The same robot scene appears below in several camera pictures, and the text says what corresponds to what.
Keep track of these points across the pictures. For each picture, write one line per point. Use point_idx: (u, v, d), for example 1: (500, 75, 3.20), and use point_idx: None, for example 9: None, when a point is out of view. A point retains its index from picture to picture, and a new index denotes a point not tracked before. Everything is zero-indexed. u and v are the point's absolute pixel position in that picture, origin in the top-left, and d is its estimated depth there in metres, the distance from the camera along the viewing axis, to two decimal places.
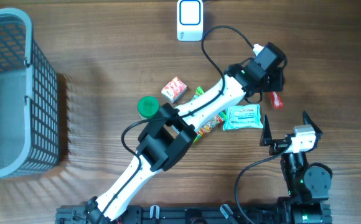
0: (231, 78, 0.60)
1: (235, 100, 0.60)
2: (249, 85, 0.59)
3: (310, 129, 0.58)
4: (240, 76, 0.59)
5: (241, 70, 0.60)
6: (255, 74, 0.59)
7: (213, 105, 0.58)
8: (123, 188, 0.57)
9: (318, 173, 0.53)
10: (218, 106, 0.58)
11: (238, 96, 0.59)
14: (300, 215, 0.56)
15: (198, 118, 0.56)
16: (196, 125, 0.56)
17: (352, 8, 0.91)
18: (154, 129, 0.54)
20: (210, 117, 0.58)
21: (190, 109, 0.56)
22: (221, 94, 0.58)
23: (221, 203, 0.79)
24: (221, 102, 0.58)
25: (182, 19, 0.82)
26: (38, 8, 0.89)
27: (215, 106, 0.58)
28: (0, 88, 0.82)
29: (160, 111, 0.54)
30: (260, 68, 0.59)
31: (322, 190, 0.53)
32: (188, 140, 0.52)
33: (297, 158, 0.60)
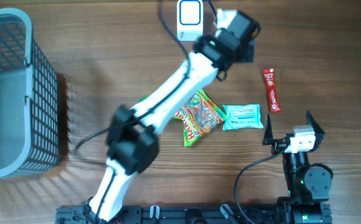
0: (199, 56, 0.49)
1: (206, 79, 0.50)
2: (223, 59, 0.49)
3: (310, 131, 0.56)
4: (211, 50, 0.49)
5: (210, 42, 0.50)
6: (228, 44, 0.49)
7: (179, 92, 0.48)
8: (107, 193, 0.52)
9: (318, 173, 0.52)
10: (184, 92, 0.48)
11: (208, 76, 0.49)
14: (300, 215, 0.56)
15: (160, 114, 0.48)
16: (159, 122, 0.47)
17: (352, 8, 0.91)
18: (116, 135, 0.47)
20: (175, 106, 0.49)
21: (149, 106, 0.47)
22: (185, 78, 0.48)
23: (221, 203, 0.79)
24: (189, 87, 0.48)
25: (182, 20, 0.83)
26: (39, 9, 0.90)
27: (180, 94, 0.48)
28: (1, 88, 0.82)
29: (115, 115, 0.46)
30: (234, 37, 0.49)
31: (322, 190, 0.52)
32: (149, 142, 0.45)
33: (298, 157, 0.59)
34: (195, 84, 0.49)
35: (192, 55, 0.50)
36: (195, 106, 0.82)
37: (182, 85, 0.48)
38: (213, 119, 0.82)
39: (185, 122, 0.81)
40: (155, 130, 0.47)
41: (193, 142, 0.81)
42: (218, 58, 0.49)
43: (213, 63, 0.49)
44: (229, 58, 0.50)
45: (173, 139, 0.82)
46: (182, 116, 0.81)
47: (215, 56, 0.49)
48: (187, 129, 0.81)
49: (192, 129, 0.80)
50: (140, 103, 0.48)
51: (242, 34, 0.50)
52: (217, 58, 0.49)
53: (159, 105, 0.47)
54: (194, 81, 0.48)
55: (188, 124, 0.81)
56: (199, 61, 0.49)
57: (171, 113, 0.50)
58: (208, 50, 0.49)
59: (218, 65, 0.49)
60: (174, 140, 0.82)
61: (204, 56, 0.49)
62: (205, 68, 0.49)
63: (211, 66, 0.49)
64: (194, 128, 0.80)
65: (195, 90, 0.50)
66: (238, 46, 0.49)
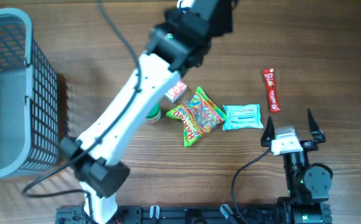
0: (152, 63, 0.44)
1: (165, 87, 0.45)
2: (187, 53, 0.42)
3: (290, 134, 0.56)
4: (172, 43, 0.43)
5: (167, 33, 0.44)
6: (193, 32, 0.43)
7: (129, 112, 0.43)
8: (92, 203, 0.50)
9: (318, 173, 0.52)
10: (135, 109, 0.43)
11: (163, 84, 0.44)
14: (300, 215, 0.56)
15: (112, 142, 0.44)
16: (109, 152, 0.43)
17: (352, 8, 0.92)
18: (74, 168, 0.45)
20: (131, 126, 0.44)
21: (97, 135, 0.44)
22: (136, 93, 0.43)
23: (221, 203, 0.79)
24: (139, 103, 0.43)
25: None
26: (39, 9, 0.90)
27: (130, 114, 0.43)
28: (1, 88, 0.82)
29: (66, 152, 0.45)
30: (200, 18, 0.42)
31: (322, 190, 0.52)
32: (101, 179, 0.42)
33: (298, 157, 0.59)
34: (148, 98, 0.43)
35: (142, 60, 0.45)
36: (195, 106, 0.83)
37: (129, 102, 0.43)
38: (213, 119, 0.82)
39: (185, 122, 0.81)
40: (106, 162, 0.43)
41: (193, 142, 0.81)
42: (182, 51, 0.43)
43: (176, 63, 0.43)
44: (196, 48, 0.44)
45: (173, 139, 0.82)
46: (182, 116, 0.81)
47: (178, 50, 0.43)
48: (187, 129, 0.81)
49: (192, 129, 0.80)
50: (89, 130, 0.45)
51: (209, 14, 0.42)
52: (180, 54, 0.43)
53: (106, 132, 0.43)
54: (145, 96, 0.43)
55: (188, 124, 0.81)
56: (150, 68, 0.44)
57: (129, 133, 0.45)
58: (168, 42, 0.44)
59: (182, 60, 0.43)
60: (174, 140, 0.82)
61: (160, 58, 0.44)
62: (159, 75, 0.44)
63: (167, 70, 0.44)
64: (194, 127, 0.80)
65: (153, 101, 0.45)
66: (205, 33, 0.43)
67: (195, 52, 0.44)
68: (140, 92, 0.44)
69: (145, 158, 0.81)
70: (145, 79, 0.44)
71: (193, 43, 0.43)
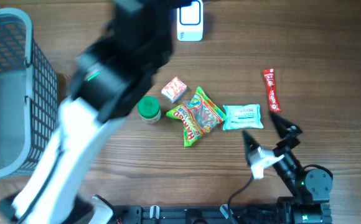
0: (75, 112, 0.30)
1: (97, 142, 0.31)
2: (122, 92, 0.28)
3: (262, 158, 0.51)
4: (101, 79, 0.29)
5: (91, 66, 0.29)
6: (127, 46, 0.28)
7: (51, 185, 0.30)
8: None
9: (319, 175, 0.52)
10: (60, 177, 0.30)
11: (93, 140, 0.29)
14: (300, 215, 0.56)
15: (38, 218, 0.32)
16: None
17: (352, 8, 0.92)
18: None
20: (63, 196, 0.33)
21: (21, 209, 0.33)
22: (57, 155, 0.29)
23: (221, 203, 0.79)
24: (63, 170, 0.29)
25: (182, 20, 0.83)
26: (39, 9, 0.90)
27: (54, 185, 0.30)
28: (1, 88, 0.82)
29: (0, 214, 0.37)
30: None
31: (322, 191, 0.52)
32: None
33: (287, 161, 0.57)
34: (73, 162, 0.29)
35: (64, 108, 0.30)
36: (195, 106, 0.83)
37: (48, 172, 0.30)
38: (213, 119, 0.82)
39: (185, 122, 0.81)
40: None
41: (193, 142, 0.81)
42: (115, 91, 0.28)
43: (104, 112, 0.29)
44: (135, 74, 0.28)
45: (173, 139, 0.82)
46: (182, 116, 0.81)
47: (110, 89, 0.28)
48: (187, 129, 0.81)
49: (192, 129, 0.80)
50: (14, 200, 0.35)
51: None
52: (112, 96, 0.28)
53: (29, 210, 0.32)
54: (71, 158, 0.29)
55: (188, 124, 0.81)
56: (72, 122, 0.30)
57: (65, 198, 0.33)
58: (95, 81, 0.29)
59: (115, 105, 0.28)
60: (174, 140, 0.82)
61: (86, 107, 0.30)
62: (86, 128, 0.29)
63: (93, 123, 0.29)
64: (194, 127, 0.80)
65: (87, 155, 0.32)
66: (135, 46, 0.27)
67: (134, 89, 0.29)
68: (60, 154, 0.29)
69: (146, 158, 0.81)
70: (68, 136, 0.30)
71: (135, 66, 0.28)
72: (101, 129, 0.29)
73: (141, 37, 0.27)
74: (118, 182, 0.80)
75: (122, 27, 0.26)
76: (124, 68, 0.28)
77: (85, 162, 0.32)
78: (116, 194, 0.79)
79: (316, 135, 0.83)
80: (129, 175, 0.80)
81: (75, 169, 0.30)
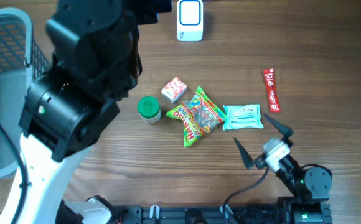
0: (27, 147, 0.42)
1: (72, 168, 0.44)
2: (78, 123, 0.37)
3: (278, 146, 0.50)
4: (53, 114, 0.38)
5: (39, 109, 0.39)
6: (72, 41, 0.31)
7: (26, 209, 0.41)
8: None
9: (318, 173, 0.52)
10: (37, 199, 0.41)
11: (55, 171, 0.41)
14: (300, 214, 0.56)
15: None
16: None
17: (352, 8, 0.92)
18: None
20: (40, 214, 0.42)
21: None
22: (27, 186, 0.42)
23: (221, 203, 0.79)
24: (34, 197, 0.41)
25: (182, 20, 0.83)
26: (39, 9, 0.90)
27: (34, 202, 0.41)
28: (1, 88, 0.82)
29: None
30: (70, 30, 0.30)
31: (322, 190, 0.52)
32: None
33: (284, 163, 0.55)
34: (44, 189, 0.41)
35: (22, 142, 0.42)
36: (195, 106, 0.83)
37: (23, 199, 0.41)
38: (213, 119, 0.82)
39: (185, 122, 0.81)
40: None
41: (193, 142, 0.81)
42: (69, 123, 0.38)
43: (60, 152, 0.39)
44: (95, 104, 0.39)
45: (173, 139, 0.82)
46: (182, 116, 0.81)
47: (66, 120, 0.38)
48: (187, 129, 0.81)
49: (192, 129, 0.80)
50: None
51: (100, 15, 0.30)
52: (65, 132, 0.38)
53: None
54: (36, 188, 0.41)
55: (188, 124, 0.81)
56: (31, 154, 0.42)
57: (56, 213, 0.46)
58: (48, 113, 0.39)
59: (72, 136, 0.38)
60: (174, 140, 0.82)
61: (41, 142, 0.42)
62: (47, 165, 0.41)
63: (52, 160, 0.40)
64: (194, 127, 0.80)
65: (63, 182, 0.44)
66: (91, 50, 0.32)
67: (93, 119, 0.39)
68: (32, 184, 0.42)
69: (146, 158, 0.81)
70: (32, 168, 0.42)
71: (94, 96, 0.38)
72: (62, 165, 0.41)
73: (91, 68, 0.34)
74: (118, 183, 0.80)
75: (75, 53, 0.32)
76: (76, 106, 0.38)
77: (60, 184, 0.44)
78: (116, 194, 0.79)
79: (316, 135, 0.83)
80: (129, 175, 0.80)
81: (53, 192, 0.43)
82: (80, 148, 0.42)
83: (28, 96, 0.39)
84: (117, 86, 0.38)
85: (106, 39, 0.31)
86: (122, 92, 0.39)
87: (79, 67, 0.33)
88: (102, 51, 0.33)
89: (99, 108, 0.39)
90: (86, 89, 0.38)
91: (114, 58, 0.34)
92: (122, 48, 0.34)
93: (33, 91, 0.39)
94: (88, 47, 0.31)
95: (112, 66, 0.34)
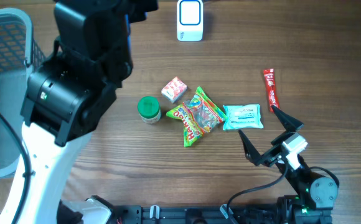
0: (30, 135, 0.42)
1: (74, 155, 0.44)
2: (79, 106, 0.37)
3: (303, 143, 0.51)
4: (56, 99, 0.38)
5: (41, 94, 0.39)
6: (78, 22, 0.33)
7: (30, 199, 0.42)
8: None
9: (325, 184, 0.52)
10: (41, 187, 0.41)
11: (58, 157, 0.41)
14: (300, 209, 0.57)
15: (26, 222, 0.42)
16: None
17: (352, 8, 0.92)
18: None
20: (44, 203, 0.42)
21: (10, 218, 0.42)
22: (30, 175, 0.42)
23: (221, 203, 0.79)
24: (38, 186, 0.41)
25: (182, 20, 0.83)
26: (39, 9, 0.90)
27: (38, 191, 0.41)
28: (1, 88, 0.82)
29: None
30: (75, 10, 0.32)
31: (327, 200, 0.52)
32: None
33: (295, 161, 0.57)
34: (48, 176, 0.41)
35: (23, 131, 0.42)
36: (195, 106, 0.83)
37: (27, 188, 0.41)
38: (213, 119, 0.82)
39: (185, 122, 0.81)
40: None
41: (193, 142, 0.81)
42: (71, 106, 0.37)
43: (63, 135, 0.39)
44: (95, 88, 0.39)
45: (173, 139, 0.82)
46: (182, 116, 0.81)
47: (68, 103, 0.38)
48: (187, 129, 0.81)
49: (192, 129, 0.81)
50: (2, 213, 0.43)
51: None
52: (68, 115, 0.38)
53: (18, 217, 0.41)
54: (40, 177, 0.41)
55: (188, 124, 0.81)
56: (34, 142, 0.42)
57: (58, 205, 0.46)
58: (50, 98, 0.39)
59: (75, 119, 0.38)
60: (174, 140, 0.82)
61: (42, 129, 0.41)
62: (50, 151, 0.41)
63: (55, 145, 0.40)
64: (194, 128, 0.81)
65: (65, 170, 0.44)
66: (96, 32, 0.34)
67: (94, 101, 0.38)
68: (35, 173, 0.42)
69: (146, 158, 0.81)
70: (35, 157, 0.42)
71: (94, 80, 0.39)
72: (65, 149, 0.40)
73: (93, 50, 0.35)
74: (118, 183, 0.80)
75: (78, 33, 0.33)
76: (78, 89, 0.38)
77: (63, 172, 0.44)
78: (116, 194, 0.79)
79: (316, 135, 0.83)
80: (129, 175, 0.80)
81: (58, 180, 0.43)
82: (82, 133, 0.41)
83: (30, 83, 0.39)
84: (113, 74, 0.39)
85: (109, 22, 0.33)
86: (117, 80, 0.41)
87: (83, 49, 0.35)
88: (103, 33, 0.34)
89: (99, 91, 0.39)
90: (86, 73, 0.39)
91: (114, 42, 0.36)
92: (121, 32, 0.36)
93: (33, 79, 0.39)
94: (93, 28, 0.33)
95: (112, 50, 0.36)
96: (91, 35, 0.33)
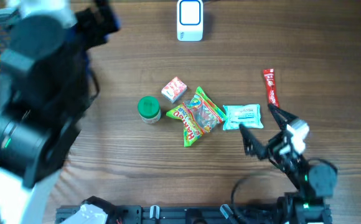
0: None
1: (43, 195, 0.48)
2: (42, 147, 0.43)
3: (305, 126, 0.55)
4: (19, 147, 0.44)
5: (2, 144, 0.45)
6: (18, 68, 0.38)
7: None
8: None
9: (323, 170, 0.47)
10: None
11: (27, 200, 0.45)
14: (302, 203, 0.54)
15: None
16: None
17: (352, 8, 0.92)
18: None
20: None
21: None
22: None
23: (221, 203, 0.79)
24: None
25: (182, 20, 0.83)
26: None
27: None
28: None
29: None
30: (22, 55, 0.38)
31: (327, 186, 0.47)
32: None
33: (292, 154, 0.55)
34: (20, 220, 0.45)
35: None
36: (195, 106, 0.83)
37: None
38: (213, 119, 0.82)
39: (185, 122, 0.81)
40: None
41: (193, 142, 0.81)
42: (35, 150, 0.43)
43: (28, 178, 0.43)
44: (54, 127, 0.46)
45: (173, 139, 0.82)
46: (182, 116, 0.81)
47: (32, 146, 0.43)
48: (187, 129, 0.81)
49: (192, 129, 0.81)
50: None
51: (47, 46, 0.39)
52: (32, 160, 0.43)
53: None
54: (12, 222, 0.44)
55: (188, 124, 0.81)
56: (0, 192, 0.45)
57: None
58: (11, 146, 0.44)
59: (39, 161, 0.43)
60: (174, 140, 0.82)
61: (9, 176, 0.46)
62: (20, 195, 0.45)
63: (22, 191, 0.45)
64: (194, 127, 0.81)
65: (38, 210, 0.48)
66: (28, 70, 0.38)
67: (55, 141, 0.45)
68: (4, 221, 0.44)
69: (146, 158, 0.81)
70: (2, 207, 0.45)
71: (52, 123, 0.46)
72: (32, 191, 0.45)
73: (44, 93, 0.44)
74: (118, 183, 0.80)
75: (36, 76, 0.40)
76: (38, 131, 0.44)
77: (34, 212, 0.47)
78: (116, 194, 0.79)
79: (316, 135, 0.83)
80: (129, 175, 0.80)
81: (30, 218, 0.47)
82: (47, 172, 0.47)
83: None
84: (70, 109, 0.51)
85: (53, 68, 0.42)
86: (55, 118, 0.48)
87: (38, 94, 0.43)
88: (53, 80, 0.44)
89: (60, 128, 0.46)
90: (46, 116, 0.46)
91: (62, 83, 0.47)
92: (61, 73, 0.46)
93: None
94: (37, 70, 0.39)
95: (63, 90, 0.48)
96: (42, 82, 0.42)
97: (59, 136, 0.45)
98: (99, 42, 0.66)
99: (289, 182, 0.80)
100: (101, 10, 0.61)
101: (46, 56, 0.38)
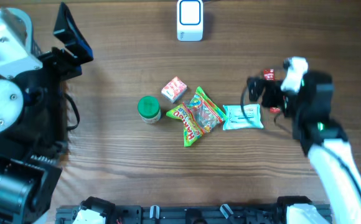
0: None
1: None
2: (27, 195, 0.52)
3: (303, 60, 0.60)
4: (5, 196, 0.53)
5: None
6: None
7: None
8: None
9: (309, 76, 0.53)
10: None
11: None
14: (315, 124, 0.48)
15: None
16: None
17: (353, 8, 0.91)
18: None
20: None
21: None
22: None
23: (221, 203, 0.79)
24: None
25: (182, 20, 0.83)
26: (39, 9, 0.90)
27: None
28: None
29: None
30: None
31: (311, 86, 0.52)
32: None
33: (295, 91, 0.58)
34: None
35: None
36: (195, 106, 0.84)
37: None
38: (213, 119, 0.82)
39: (185, 123, 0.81)
40: None
41: (193, 142, 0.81)
42: (20, 200, 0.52)
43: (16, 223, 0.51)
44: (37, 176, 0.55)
45: (173, 139, 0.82)
46: (182, 116, 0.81)
47: (17, 193, 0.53)
48: (187, 129, 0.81)
49: (192, 129, 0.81)
50: None
51: (7, 115, 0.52)
52: (18, 206, 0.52)
53: None
54: None
55: (188, 124, 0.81)
56: None
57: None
58: None
59: (25, 206, 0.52)
60: (174, 140, 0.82)
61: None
62: None
63: None
64: (194, 128, 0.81)
65: None
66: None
67: (38, 188, 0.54)
68: None
69: (146, 158, 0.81)
70: None
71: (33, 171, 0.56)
72: None
73: (20, 149, 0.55)
74: (118, 183, 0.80)
75: (3, 144, 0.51)
76: (23, 182, 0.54)
77: None
78: (116, 194, 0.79)
79: None
80: (129, 175, 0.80)
81: None
82: (35, 216, 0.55)
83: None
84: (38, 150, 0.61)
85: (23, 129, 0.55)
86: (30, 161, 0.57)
87: (10, 155, 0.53)
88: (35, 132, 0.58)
89: (39, 171, 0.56)
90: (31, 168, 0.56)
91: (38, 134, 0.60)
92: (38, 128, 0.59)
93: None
94: (3, 140, 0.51)
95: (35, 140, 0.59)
96: (14, 145, 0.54)
97: (41, 184, 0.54)
98: (74, 72, 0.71)
99: (289, 183, 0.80)
100: (68, 46, 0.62)
101: (9, 126, 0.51)
